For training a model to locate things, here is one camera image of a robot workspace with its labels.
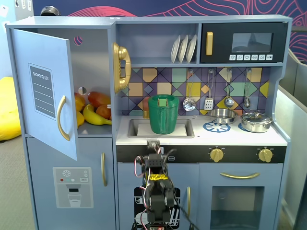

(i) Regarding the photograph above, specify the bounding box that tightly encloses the yellow orange toy fruit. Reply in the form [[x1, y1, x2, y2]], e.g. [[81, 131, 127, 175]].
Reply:
[[74, 92, 86, 112]]

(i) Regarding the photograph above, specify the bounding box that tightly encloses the black dome object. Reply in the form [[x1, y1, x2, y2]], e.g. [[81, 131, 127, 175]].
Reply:
[[40, 6, 60, 17]]

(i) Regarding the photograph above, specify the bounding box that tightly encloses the yellow toy banana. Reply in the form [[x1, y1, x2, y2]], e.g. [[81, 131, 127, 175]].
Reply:
[[83, 104, 113, 126]]

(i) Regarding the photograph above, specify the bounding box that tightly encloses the red orange toy mango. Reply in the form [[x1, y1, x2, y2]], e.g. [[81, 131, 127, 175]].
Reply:
[[87, 92, 111, 108]]

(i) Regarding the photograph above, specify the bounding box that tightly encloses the open steel toy pan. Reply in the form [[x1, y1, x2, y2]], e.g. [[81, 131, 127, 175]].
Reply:
[[208, 108, 238, 125]]

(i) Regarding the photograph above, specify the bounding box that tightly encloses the oven door with window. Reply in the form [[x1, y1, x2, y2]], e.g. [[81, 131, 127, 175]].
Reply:
[[199, 163, 284, 230]]

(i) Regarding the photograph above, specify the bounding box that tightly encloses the gold toy telephone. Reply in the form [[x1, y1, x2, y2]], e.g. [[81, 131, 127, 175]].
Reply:
[[112, 42, 132, 94]]

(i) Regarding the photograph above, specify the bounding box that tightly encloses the black microwave door gold handle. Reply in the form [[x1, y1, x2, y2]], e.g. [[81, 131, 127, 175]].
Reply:
[[201, 23, 287, 63]]

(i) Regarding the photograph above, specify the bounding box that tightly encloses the yellow printed name tag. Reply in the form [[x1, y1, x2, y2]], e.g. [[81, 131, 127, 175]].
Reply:
[[150, 174, 168, 182]]

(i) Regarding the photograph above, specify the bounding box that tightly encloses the steel toy pot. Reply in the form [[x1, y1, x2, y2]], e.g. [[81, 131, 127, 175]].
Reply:
[[240, 111, 273, 133]]

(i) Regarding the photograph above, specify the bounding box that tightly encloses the steel toy spoon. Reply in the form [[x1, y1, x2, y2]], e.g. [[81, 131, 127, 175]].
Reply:
[[243, 69, 252, 108]]

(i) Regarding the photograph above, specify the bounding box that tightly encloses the steel pot lid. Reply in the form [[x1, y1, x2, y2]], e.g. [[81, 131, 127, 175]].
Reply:
[[241, 110, 273, 124]]

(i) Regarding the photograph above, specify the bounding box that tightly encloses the fridge door with shopping list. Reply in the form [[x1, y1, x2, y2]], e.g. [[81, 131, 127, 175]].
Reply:
[[11, 28, 78, 161]]

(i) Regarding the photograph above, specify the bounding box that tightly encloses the steel toy spatula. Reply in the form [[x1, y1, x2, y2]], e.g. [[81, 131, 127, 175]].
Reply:
[[204, 69, 214, 111]]

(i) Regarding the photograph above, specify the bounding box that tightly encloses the yellow beanbag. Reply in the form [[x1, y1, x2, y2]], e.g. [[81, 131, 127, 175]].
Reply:
[[0, 76, 23, 142]]

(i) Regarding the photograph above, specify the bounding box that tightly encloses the dishwasher door with dish print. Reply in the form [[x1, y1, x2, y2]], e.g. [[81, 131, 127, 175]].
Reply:
[[117, 162, 200, 230]]

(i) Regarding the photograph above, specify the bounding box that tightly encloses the gold stove knob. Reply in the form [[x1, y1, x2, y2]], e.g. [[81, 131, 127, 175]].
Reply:
[[258, 148, 273, 163], [210, 148, 225, 163]]

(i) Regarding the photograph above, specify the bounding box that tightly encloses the fridge door with dispenser print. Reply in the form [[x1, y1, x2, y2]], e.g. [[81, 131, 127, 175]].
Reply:
[[25, 137, 114, 230]]

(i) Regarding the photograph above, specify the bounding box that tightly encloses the dark grey partition panel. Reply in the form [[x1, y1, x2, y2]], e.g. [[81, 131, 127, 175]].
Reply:
[[279, 49, 307, 103]]

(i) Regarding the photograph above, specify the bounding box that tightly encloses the blue toy kitchen body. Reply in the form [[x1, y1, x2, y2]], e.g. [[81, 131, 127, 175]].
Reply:
[[4, 14, 293, 230]]

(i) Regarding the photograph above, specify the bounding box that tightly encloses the white toy plate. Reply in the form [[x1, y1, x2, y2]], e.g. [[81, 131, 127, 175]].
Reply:
[[178, 35, 189, 64], [170, 35, 181, 64], [186, 34, 198, 63]]

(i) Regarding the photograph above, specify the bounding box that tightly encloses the steel toy ladle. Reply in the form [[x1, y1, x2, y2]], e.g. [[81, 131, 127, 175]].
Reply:
[[224, 69, 235, 108]]

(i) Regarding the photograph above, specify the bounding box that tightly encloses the grey toy sink basin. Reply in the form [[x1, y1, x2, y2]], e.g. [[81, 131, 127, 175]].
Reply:
[[127, 117, 195, 139]]

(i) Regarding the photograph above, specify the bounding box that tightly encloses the yellow toy lemon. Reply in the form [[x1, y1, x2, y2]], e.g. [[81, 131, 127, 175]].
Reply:
[[76, 111, 85, 127]]

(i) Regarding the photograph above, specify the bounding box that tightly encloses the black cable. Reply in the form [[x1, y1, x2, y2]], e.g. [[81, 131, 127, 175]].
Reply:
[[177, 200, 200, 230]]

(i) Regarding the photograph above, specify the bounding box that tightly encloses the green plastic pitcher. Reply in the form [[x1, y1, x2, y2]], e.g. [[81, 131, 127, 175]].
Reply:
[[147, 94, 180, 135]]

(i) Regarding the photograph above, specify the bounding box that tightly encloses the steel toy skimmer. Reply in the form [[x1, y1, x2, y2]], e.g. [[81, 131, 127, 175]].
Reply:
[[182, 69, 197, 112]]

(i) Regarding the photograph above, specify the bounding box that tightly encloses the orange toy tomato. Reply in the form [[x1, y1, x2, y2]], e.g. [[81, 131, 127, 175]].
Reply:
[[95, 105, 112, 120]]

